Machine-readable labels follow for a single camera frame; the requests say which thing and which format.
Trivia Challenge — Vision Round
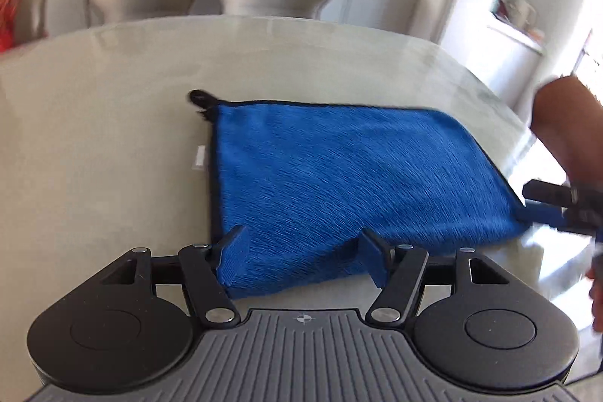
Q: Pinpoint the red patterned cloth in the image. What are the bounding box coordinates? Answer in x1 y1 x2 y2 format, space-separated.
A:
0 0 30 53

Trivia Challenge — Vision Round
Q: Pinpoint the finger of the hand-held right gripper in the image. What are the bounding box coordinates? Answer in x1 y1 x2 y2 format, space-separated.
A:
522 179 603 215
519 201 603 236

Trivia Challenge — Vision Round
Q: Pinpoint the white mug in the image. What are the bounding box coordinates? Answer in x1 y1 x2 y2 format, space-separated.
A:
506 0 538 31

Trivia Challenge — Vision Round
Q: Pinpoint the blue towel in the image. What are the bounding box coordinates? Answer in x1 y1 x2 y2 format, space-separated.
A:
188 89 531 300

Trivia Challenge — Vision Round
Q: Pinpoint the chair with red cloth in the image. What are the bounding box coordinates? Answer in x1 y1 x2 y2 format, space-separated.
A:
0 0 51 54

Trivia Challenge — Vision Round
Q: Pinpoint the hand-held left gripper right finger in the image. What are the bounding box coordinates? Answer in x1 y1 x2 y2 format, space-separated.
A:
360 229 508 328

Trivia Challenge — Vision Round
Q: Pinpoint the brown chair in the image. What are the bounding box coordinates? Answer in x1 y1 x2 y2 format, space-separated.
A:
530 74 603 196

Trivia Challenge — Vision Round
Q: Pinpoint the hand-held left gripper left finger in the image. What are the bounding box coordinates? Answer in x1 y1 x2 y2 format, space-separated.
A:
101 225 250 328

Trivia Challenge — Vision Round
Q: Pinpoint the white side counter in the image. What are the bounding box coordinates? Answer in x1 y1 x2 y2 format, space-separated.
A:
487 13 548 55

